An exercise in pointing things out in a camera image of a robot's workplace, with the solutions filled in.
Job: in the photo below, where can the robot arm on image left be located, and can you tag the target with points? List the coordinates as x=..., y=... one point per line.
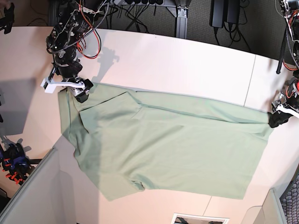
x=73, y=21

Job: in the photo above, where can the grey partition panel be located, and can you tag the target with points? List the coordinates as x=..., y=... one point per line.
x=271, y=212
x=46, y=197

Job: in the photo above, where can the grey partition panel right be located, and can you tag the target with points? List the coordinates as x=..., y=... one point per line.
x=271, y=212

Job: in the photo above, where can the black power strip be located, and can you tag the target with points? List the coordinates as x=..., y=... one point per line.
x=158, y=3

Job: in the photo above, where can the grey partition panel left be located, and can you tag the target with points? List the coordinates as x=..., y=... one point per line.
x=46, y=197

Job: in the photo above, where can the white framed floor opening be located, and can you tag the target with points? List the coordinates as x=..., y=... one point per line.
x=194, y=219

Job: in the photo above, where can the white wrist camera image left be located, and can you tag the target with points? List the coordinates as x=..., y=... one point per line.
x=49, y=86

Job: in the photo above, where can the light green T-shirt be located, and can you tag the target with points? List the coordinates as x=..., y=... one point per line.
x=129, y=141

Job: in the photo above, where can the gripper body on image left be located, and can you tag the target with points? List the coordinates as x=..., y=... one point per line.
x=79, y=85

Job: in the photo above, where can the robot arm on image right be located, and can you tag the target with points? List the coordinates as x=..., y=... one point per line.
x=290, y=13

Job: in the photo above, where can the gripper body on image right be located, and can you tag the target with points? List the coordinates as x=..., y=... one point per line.
x=283, y=104

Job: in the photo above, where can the aluminium frame post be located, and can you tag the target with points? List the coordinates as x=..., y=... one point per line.
x=179, y=9

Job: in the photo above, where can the blue black clamp pile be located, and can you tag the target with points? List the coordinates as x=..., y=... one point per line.
x=15, y=162

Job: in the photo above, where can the black power brick pair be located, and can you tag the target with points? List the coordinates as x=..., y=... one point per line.
x=224, y=11

